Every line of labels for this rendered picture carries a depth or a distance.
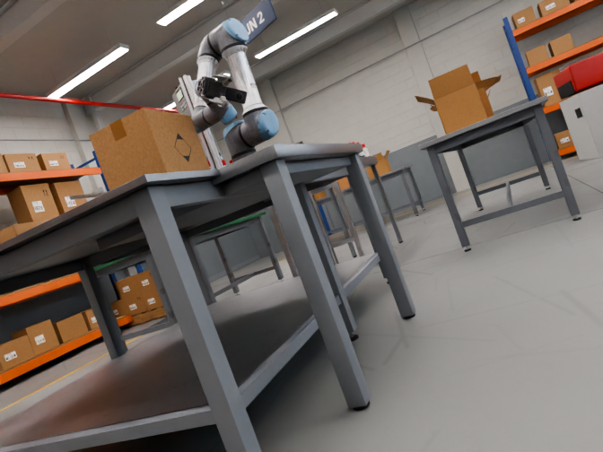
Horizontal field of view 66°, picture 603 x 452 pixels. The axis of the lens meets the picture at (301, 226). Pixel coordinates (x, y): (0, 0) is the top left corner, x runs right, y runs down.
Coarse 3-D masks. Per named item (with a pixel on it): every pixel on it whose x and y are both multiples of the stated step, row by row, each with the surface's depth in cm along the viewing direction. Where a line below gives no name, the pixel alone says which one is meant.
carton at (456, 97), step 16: (432, 80) 303; (448, 80) 300; (464, 80) 298; (416, 96) 310; (448, 96) 303; (464, 96) 300; (448, 112) 304; (464, 112) 301; (480, 112) 299; (448, 128) 306
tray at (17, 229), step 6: (30, 222) 138; (36, 222) 140; (42, 222) 142; (6, 228) 134; (12, 228) 134; (18, 228) 134; (24, 228) 136; (30, 228) 138; (0, 234) 136; (6, 234) 135; (12, 234) 134; (18, 234) 134; (0, 240) 136
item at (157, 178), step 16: (144, 176) 111; (160, 176) 116; (176, 176) 122; (192, 176) 128; (208, 176) 136; (112, 192) 115; (128, 192) 115; (80, 208) 119; (96, 208) 121; (48, 224) 124; (64, 224) 127; (16, 240) 129; (32, 240) 135; (64, 256) 214; (80, 256) 245; (16, 272) 204; (32, 272) 232
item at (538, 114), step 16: (544, 96) 276; (512, 112) 284; (528, 112) 285; (544, 112) 281; (464, 128) 296; (480, 128) 297; (496, 128) 294; (512, 128) 475; (528, 128) 469; (544, 128) 282; (432, 144) 306; (448, 144) 307; (464, 144) 496; (432, 160) 311; (464, 160) 498; (560, 160) 282; (528, 176) 477; (544, 176) 470; (560, 176) 283; (448, 192) 311; (480, 192) 497; (560, 192) 285; (448, 208) 312; (480, 208) 501; (512, 208) 298; (576, 208) 283; (464, 224) 311; (464, 240) 312
